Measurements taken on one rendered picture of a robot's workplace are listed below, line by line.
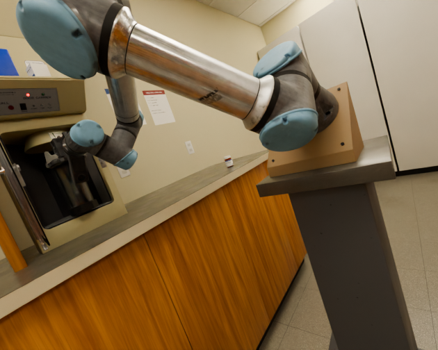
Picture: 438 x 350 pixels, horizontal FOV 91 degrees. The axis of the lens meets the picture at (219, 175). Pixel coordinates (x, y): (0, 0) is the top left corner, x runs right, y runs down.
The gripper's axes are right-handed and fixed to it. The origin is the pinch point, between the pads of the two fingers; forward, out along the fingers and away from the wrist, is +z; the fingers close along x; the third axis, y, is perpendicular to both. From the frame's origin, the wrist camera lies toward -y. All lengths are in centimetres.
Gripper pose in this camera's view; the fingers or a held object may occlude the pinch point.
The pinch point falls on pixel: (64, 164)
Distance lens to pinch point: 103.2
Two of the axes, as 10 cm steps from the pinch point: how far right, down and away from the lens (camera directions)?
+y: -3.4, -9.3, -1.2
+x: -6.1, 3.2, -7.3
